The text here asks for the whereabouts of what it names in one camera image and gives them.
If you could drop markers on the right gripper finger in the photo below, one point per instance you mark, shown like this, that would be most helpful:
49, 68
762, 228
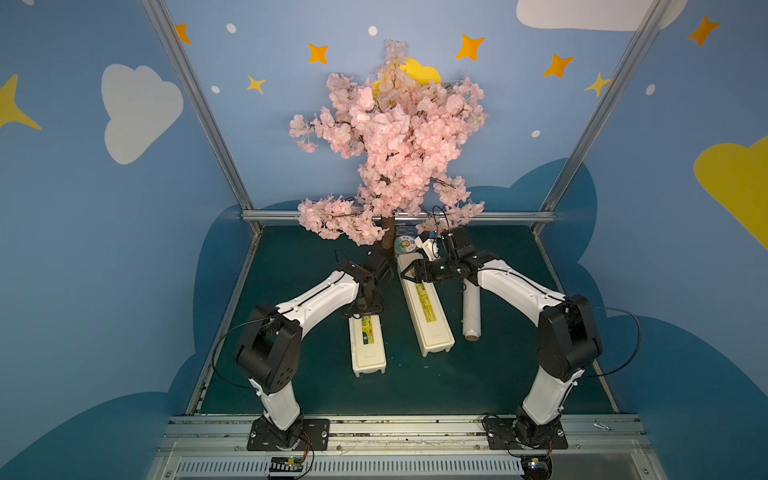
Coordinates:
412, 265
417, 276

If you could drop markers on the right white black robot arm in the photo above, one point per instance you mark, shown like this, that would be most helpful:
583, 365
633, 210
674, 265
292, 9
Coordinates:
568, 339

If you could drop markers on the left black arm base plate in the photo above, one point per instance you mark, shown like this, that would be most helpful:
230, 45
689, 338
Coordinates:
302, 434

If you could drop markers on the pink cherry blossom tree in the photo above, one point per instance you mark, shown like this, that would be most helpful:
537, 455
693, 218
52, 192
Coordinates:
408, 132

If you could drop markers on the aluminium front rail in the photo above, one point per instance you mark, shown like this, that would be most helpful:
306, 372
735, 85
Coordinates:
410, 447

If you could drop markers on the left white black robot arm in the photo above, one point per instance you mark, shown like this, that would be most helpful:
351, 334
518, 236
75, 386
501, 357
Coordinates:
269, 347

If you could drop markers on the small green label can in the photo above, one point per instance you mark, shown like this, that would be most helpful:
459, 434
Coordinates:
404, 244

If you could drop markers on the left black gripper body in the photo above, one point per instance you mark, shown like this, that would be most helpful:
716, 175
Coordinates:
367, 303

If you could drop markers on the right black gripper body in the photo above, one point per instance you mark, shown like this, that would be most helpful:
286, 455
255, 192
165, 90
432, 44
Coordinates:
429, 271

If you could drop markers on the small circuit board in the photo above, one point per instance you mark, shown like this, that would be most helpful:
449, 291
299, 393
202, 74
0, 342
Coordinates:
289, 467

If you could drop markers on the plastic wrap roll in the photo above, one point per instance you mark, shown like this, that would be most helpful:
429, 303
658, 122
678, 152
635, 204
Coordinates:
471, 308

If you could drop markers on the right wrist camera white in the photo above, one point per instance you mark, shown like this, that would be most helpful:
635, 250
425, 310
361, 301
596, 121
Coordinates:
427, 242

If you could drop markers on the white wrap dispenser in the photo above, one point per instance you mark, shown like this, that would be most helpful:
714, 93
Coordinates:
428, 318
367, 345

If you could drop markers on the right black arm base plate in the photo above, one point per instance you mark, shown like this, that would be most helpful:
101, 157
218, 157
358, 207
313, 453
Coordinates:
521, 433

